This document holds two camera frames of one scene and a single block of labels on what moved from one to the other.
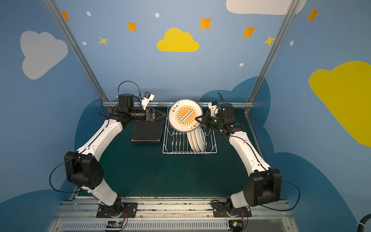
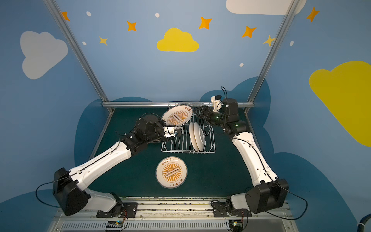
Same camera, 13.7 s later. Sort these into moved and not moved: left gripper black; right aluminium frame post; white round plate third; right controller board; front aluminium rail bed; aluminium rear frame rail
Moved: left gripper black
Not moved: aluminium rear frame rail; white round plate third; front aluminium rail bed; right controller board; right aluminium frame post
